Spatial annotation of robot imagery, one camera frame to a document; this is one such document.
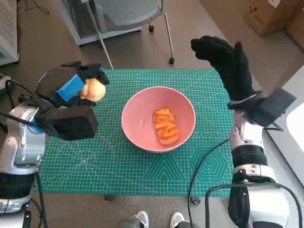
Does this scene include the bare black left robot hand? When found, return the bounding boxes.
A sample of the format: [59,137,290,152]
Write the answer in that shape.
[35,61,110,109]

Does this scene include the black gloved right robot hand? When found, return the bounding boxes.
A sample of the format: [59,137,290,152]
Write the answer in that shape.
[190,35,256,102]

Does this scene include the round bread bun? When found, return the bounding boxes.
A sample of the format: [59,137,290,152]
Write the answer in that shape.
[79,78,106,103]

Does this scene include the oblong toasted bread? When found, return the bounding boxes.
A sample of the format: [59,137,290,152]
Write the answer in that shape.
[152,106,180,145]

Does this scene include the pink bowl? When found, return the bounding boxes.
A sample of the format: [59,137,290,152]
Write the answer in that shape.
[121,86,197,153]

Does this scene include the person's foot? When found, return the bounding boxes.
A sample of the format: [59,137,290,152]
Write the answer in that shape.
[0,73,12,90]

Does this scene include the large cardboard box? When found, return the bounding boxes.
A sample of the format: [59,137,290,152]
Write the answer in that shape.
[244,0,304,38]

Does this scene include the white vented appliance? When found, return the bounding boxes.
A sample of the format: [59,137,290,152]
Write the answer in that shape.
[0,0,19,66]

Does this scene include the white side table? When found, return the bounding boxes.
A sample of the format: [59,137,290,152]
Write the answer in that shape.
[263,63,304,188]

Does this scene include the plain cardboard box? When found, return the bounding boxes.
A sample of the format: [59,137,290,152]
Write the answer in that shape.
[286,14,304,54]

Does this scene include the white tray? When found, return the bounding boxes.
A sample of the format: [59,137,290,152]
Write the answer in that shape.
[286,108,304,152]

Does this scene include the green cutting mat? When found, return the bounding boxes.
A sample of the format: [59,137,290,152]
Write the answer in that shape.
[33,68,235,197]

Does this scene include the grey mesh office chair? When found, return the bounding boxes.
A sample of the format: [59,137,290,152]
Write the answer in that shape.
[82,0,176,69]

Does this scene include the white shoe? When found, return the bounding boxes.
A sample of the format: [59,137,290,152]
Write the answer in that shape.
[134,210,149,228]
[171,212,185,225]

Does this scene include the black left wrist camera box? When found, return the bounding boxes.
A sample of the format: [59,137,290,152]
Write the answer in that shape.
[35,105,98,141]

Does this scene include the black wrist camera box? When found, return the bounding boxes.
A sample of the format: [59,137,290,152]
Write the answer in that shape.
[247,87,297,130]
[35,105,98,141]

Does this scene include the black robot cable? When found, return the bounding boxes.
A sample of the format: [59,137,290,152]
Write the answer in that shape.
[188,139,230,228]
[204,182,300,228]
[29,172,49,228]
[0,79,38,124]

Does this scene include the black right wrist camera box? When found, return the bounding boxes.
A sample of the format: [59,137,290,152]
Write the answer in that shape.
[247,87,297,130]

